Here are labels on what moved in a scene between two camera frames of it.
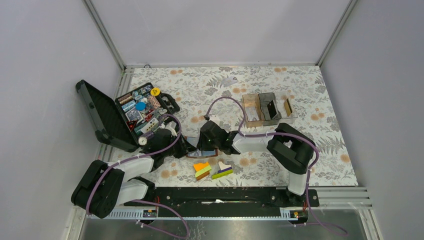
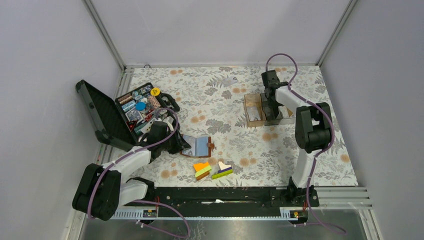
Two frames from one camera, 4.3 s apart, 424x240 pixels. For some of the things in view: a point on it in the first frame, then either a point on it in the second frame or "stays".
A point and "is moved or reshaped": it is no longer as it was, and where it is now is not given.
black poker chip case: (126, 121) stays
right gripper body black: (206, 144) → (271, 103)
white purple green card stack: (226, 170) stays
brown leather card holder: (197, 153) is moved or reshaped
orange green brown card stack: (202, 169) stays
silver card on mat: (229, 81) stays
